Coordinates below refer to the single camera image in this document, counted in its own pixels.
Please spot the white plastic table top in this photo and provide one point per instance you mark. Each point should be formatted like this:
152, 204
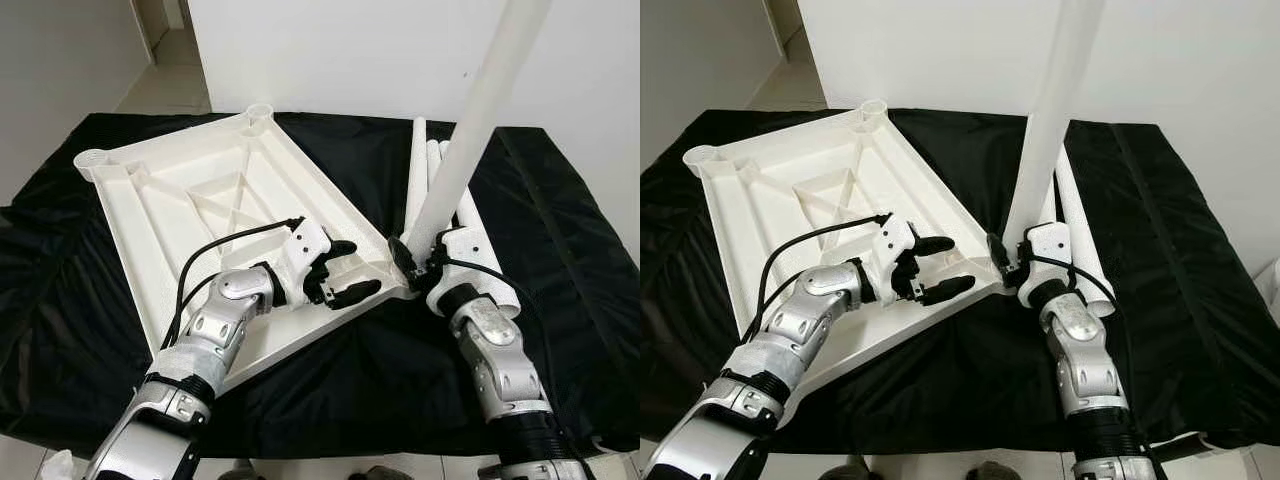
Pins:
770, 220
160, 220

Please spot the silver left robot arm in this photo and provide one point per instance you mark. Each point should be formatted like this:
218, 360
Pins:
800, 320
215, 330

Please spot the black cloth table cover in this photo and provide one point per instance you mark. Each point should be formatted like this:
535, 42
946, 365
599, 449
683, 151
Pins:
950, 380
350, 390

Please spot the grey right robot foot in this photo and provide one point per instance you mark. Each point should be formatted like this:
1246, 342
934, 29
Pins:
380, 473
992, 472

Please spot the grey robot foot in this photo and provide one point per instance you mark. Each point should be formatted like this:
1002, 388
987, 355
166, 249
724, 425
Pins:
235, 471
992, 472
847, 469
380, 473

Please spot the grey left robot foot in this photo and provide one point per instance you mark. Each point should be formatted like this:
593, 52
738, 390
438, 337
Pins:
847, 469
235, 471

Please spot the white crumpled cloth strip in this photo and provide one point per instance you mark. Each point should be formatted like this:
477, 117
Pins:
60, 466

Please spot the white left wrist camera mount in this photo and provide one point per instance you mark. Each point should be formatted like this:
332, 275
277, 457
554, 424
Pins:
893, 235
305, 240

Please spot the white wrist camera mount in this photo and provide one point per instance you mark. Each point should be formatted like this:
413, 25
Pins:
465, 250
893, 235
305, 240
1055, 240

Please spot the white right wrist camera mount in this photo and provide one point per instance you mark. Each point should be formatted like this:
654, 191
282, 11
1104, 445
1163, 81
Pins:
465, 250
1055, 240

